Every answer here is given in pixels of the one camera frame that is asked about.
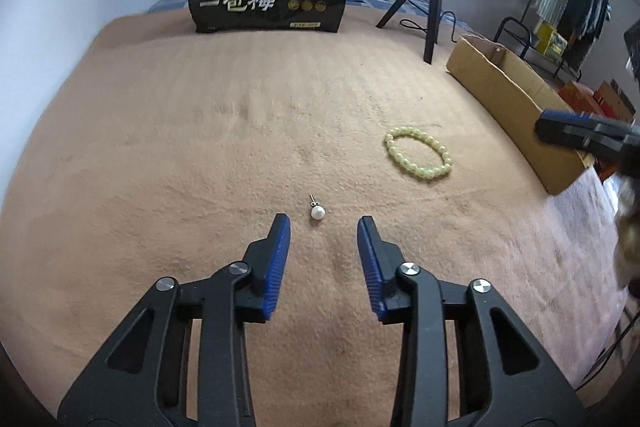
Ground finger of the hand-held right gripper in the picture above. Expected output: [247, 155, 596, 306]
[534, 117, 626, 153]
[542, 108, 636, 130]

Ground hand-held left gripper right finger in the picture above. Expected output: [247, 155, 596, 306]
[356, 215, 586, 427]

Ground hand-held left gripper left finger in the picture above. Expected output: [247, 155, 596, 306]
[56, 213, 292, 427]

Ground cardboard box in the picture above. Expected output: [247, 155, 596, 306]
[445, 34, 596, 196]

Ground orange box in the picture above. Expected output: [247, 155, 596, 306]
[557, 79, 639, 124]

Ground yellow box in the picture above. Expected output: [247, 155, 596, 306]
[532, 21, 569, 56]

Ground dark hanging clothes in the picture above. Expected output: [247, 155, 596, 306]
[564, 0, 612, 58]

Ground pink blanket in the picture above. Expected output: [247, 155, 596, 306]
[544, 166, 637, 390]

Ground pale green bead bracelet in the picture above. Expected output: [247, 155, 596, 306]
[383, 125, 454, 180]

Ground black power cable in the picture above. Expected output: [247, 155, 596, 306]
[398, 10, 482, 44]

